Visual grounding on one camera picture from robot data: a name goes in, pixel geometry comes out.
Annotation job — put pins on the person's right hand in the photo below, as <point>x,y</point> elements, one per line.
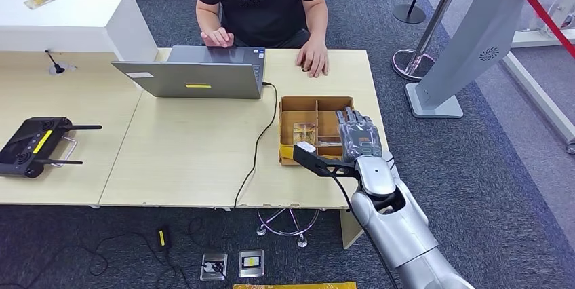
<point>218,38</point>

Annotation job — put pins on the light wooden desk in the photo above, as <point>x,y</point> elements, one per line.
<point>67,98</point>
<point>193,152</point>

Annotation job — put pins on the red barrier belt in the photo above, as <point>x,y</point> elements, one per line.
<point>546,16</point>

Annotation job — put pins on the wide yellow tape strip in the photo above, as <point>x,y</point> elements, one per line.
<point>294,286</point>

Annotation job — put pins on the chrome stanchion post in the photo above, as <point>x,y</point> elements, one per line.
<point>412,66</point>

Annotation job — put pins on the black remote controller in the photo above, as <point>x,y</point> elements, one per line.
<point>28,145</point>

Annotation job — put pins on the floor socket with plug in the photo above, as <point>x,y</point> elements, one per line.
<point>214,266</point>

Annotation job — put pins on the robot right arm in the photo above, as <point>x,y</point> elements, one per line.
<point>400,233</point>

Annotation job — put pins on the person's left forearm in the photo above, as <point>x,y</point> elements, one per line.
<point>316,17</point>

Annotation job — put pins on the white frame rail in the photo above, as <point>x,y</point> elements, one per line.
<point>537,93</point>

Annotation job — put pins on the black power adapter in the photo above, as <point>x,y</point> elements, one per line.
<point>163,237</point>

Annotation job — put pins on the white platform frame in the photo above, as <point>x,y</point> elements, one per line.
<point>534,38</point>

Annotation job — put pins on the black camera bracket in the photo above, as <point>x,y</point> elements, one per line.
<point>325,165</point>

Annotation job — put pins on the chrome stool base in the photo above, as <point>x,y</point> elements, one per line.
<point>302,242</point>

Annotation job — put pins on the white counter cabinet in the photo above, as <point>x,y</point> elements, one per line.
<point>67,22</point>

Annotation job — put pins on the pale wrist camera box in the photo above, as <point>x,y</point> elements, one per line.
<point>305,147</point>

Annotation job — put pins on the person's left hand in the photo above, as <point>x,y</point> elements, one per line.
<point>316,57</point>

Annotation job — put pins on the closed floor socket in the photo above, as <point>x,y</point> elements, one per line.
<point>251,263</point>

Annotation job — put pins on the person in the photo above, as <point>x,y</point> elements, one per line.
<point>263,13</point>

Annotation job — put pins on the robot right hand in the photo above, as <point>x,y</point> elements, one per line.
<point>359,138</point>

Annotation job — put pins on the grey laptop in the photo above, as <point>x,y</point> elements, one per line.
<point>199,80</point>

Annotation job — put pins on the white card stack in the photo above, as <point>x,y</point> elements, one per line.
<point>330,143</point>

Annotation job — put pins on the wooden divided box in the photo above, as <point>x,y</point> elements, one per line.
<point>298,114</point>

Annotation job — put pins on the person's right forearm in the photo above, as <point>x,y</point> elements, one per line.
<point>207,16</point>

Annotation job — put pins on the grey kiosk stand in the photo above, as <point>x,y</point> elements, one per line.
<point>472,44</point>

